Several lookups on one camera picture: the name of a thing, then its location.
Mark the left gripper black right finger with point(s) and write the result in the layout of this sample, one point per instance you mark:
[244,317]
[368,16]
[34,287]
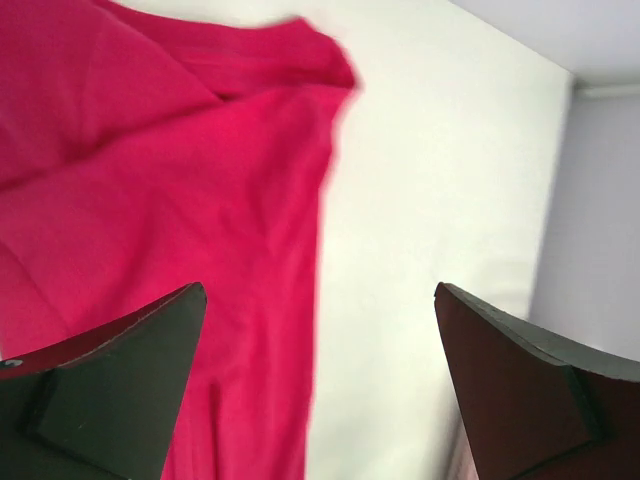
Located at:
[535,404]

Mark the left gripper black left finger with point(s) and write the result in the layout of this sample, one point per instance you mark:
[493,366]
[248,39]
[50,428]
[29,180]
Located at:
[102,404]

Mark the magenta t-shirt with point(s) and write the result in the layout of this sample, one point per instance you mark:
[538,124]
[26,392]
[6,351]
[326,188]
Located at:
[141,153]

